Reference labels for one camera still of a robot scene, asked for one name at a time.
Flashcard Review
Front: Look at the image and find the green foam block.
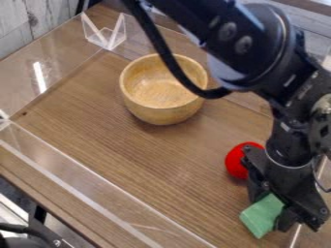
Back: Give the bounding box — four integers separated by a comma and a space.
239, 194, 284, 239

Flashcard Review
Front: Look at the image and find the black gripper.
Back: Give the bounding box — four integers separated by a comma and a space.
241, 145, 331, 233

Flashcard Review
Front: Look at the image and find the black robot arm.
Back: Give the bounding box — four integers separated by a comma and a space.
144, 0, 331, 231

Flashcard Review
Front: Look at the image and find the red plush strawberry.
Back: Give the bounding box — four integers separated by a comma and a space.
225, 141, 264, 180

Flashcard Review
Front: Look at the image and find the black metal table frame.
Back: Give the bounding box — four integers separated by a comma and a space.
0, 200, 76, 248

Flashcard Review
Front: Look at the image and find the wooden brown bowl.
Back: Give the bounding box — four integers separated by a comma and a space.
119, 53, 204, 126

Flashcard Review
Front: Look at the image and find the clear acrylic enclosure wall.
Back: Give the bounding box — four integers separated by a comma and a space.
0, 110, 216, 248

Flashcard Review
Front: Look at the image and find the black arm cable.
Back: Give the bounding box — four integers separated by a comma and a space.
120, 0, 233, 100

